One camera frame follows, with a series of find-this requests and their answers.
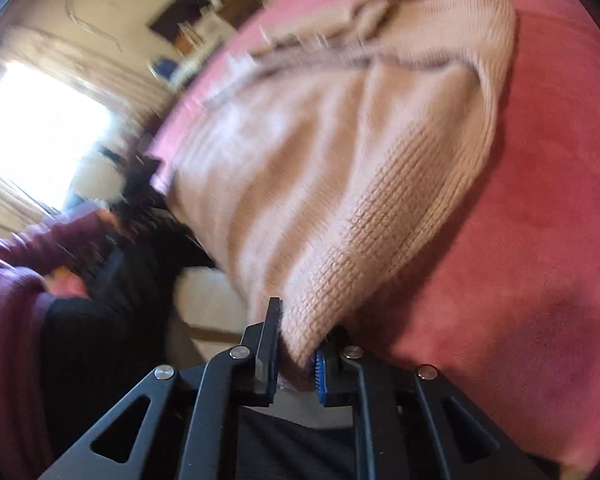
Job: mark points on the pink knit sweater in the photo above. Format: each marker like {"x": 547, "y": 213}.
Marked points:
{"x": 330, "y": 160}

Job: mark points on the patterned curtain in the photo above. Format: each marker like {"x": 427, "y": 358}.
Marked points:
{"x": 80, "y": 75}

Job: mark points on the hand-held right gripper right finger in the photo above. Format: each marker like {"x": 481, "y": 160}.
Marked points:
{"x": 321, "y": 375}

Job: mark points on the black monitor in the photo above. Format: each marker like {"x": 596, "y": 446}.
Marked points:
{"x": 180, "y": 10}

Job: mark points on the pink bed cover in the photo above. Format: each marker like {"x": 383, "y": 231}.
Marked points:
{"x": 530, "y": 210}

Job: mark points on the person's black pants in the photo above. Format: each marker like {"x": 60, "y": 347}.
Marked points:
{"x": 105, "y": 335}

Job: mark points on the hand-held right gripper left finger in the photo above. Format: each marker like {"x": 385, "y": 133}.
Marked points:
{"x": 267, "y": 355}

